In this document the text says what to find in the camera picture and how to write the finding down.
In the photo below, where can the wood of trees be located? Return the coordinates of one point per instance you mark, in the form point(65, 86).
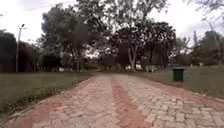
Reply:
point(110, 36)

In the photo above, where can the red brick path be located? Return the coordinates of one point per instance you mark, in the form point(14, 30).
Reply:
point(110, 106)

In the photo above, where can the green waste bin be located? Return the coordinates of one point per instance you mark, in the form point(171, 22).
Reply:
point(178, 74)

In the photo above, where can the grass lawn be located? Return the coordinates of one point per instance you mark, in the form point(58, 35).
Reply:
point(203, 80)
point(30, 83)

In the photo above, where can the street lamp pole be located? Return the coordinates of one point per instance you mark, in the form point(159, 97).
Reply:
point(17, 50)

